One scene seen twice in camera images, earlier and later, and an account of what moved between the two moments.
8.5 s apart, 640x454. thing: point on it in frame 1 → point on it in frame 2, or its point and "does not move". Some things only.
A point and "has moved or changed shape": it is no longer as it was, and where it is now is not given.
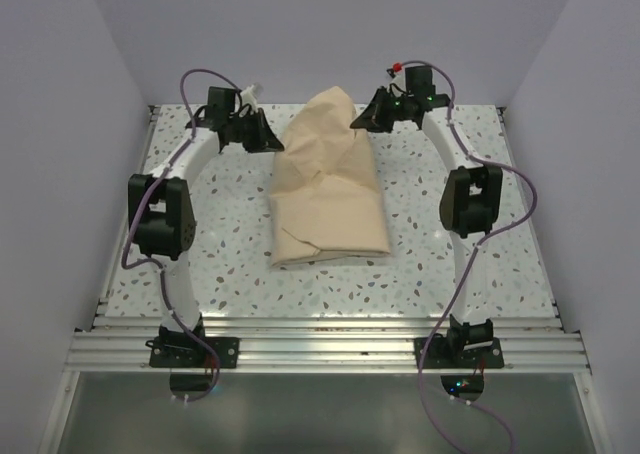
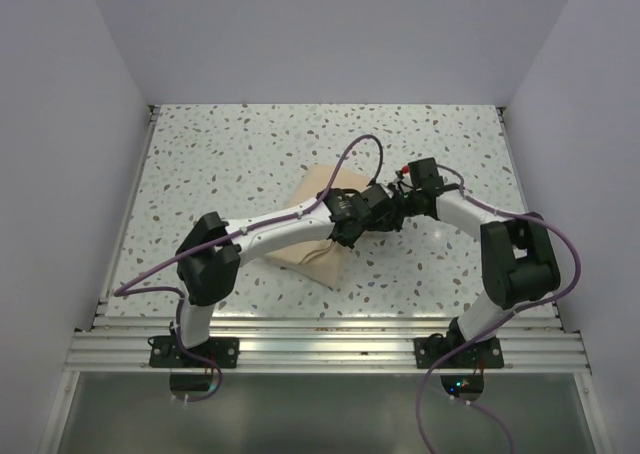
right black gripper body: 396,107 → 409,204
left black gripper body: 246,128 → 350,242
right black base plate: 459,352 does not move
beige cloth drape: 326,194 has moved or changed shape
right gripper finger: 381,125 → 389,223
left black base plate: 192,352 does not move
